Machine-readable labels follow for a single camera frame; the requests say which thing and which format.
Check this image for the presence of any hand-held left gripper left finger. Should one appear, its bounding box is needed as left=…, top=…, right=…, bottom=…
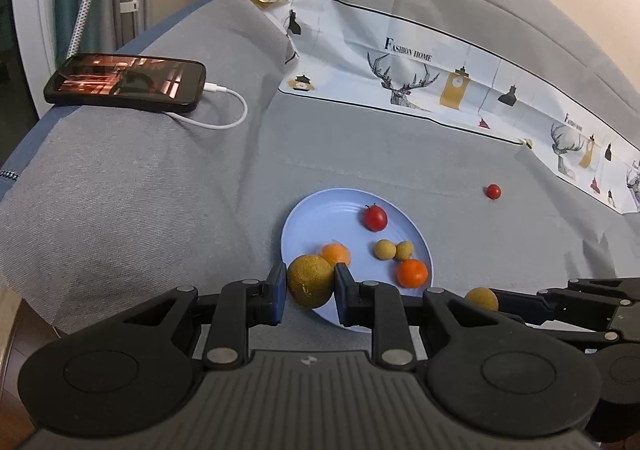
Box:
left=122, top=262, right=288, bottom=371

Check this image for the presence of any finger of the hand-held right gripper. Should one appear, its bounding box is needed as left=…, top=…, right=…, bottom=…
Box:
left=520, top=314, right=609, bottom=353
left=487, top=278, right=640, bottom=324

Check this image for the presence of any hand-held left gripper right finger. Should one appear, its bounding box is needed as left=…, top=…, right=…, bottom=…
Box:
left=334, top=262, right=516, bottom=371

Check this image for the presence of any plastic-wrapped orange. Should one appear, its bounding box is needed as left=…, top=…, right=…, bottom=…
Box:
left=320, top=242, right=352, bottom=268

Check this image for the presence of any orange tangerine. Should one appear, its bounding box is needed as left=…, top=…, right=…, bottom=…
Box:
left=396, top=258, right=430, bottom=289

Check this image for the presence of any light blue plate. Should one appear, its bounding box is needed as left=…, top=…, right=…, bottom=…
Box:
left=281, top=187, right=433, bottom=335

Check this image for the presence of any white printed cloth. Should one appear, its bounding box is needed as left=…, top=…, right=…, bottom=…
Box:
left=229, top=0, right=640, bottom=215

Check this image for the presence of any black smartphone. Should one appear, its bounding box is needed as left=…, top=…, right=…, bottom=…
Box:
left=44, top=53, right=207, bottom=113

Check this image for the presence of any blue mattress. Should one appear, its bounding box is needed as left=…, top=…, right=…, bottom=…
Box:
left=0, top=0, right=233, bottom=201

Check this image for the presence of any white charging cable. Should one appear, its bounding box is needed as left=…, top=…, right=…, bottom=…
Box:
left=167, top=82, right=249, bottom=131

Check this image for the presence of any white door frame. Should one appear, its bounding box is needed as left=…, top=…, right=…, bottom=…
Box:
left=10, top=0, right=57, bottom=119

